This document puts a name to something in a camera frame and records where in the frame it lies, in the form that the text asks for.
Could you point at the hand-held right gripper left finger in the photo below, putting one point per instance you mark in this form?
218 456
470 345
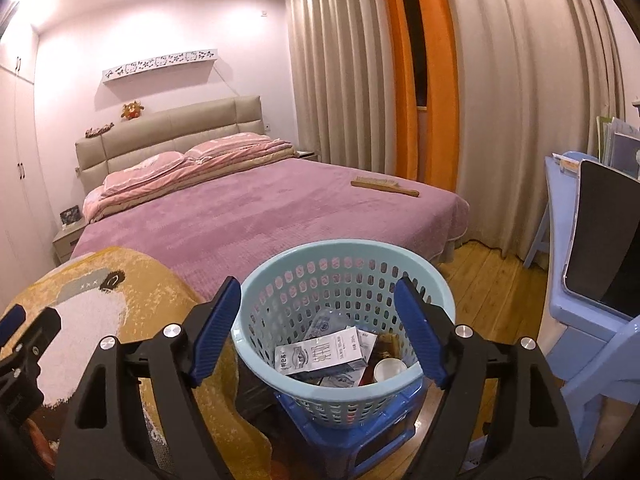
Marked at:
215 335

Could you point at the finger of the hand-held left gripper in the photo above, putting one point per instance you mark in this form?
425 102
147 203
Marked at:
11 322

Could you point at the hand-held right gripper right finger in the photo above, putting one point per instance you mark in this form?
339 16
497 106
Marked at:
420 335

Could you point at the red paper cup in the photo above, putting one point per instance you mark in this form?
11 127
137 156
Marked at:
390 371

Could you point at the white and blue milk carton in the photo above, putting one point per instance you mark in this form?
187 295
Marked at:
325 352

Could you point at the light blue plastic basket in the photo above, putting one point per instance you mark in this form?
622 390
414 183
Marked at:
350 246

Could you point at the beige nightstand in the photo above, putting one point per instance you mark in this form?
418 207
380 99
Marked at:
307 155
67 245

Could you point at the bed with purple bedspread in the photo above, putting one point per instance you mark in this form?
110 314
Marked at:
250 210

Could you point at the blue plastic stool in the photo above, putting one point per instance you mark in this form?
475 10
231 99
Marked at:
320 440

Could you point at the wooden bed brush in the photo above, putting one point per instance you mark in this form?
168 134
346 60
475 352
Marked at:
380 185

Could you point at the white wardrobe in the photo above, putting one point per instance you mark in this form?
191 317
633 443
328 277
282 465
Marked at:
20 160

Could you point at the light blue chair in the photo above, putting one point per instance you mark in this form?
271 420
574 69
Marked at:
585 320

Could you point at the pink pillow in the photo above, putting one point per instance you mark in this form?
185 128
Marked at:
145 170
225 146

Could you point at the light blue desk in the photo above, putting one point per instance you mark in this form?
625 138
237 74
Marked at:
550 210

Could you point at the black tablet screen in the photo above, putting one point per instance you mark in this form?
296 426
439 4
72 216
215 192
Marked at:
605 240

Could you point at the brown headboard ornament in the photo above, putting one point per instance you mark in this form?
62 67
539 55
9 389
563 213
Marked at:
100 130

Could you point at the beige padded headboard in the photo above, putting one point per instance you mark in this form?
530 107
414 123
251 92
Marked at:
200 120

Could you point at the small box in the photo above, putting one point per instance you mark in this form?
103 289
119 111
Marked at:
567 164

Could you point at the orange plush toy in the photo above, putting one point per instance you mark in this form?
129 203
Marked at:
132 111

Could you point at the beige curtain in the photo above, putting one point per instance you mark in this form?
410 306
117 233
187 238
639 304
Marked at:
525 110
340 60

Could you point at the orange curtain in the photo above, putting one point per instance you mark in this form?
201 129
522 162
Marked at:
395 60
440 85

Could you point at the stack of books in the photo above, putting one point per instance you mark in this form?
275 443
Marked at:
620 145

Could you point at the dark picture frame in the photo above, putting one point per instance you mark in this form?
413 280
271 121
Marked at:
70 216

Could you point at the white cutout wall shelf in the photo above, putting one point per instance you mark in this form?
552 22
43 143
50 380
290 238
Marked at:
160 62

